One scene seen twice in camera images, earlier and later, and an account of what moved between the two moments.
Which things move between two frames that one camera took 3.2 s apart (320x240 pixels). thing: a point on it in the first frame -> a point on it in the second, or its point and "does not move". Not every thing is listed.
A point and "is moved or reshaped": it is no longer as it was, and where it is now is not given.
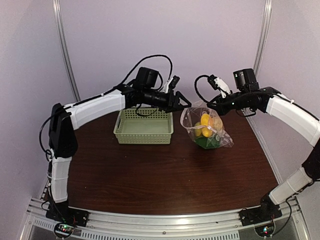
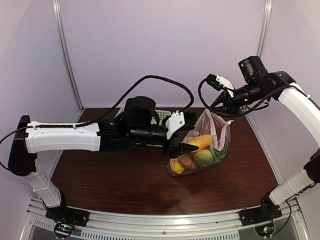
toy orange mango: [204, 120] -> [202, 141]
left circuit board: [63, 230] does not move
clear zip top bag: [205, 126] is moved or reshaped
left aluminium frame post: [58, 15] does not move
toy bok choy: [208, 142] -> [219, 148]
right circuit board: [265, 230] does not move
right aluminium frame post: [267, 11] does not move
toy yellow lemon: [198, 131] -> [177, 167]
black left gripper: [172, 101] -> [176, 150]
